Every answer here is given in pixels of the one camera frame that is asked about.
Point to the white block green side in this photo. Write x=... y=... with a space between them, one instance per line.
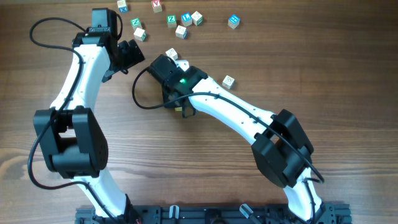
x=197 y=18

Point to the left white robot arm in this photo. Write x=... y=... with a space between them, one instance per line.
x=68 y=134

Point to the white block teal side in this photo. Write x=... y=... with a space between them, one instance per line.
x=172 y=54

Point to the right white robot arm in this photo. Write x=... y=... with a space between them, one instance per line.
x=281 y=149

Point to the white block blue side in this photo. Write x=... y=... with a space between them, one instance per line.
x=181 y=32

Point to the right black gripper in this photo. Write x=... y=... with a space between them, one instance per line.
x=166 y=94

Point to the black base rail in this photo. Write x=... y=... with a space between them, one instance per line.
x=277 y=213

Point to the plain block green side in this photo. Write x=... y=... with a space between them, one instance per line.
x=140 y=34

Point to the blue L block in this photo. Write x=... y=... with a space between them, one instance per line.
x=186 y=19

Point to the block with red V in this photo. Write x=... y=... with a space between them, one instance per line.
x=156 y=5

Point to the green Z block middle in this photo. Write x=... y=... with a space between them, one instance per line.
x=171 y=21

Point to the green z block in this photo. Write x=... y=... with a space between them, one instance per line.
x=171 y=21
x=136 y=23

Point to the white patterned block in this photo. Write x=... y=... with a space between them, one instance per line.
x=228 y=82

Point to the block with blue X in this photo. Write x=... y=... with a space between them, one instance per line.
x=122 y=6

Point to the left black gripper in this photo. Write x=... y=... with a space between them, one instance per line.
x=134 y=54

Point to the blue top block right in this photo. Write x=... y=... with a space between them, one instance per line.
x=233 y=21

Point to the green Z block left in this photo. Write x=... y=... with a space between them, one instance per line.
x=136 y=23

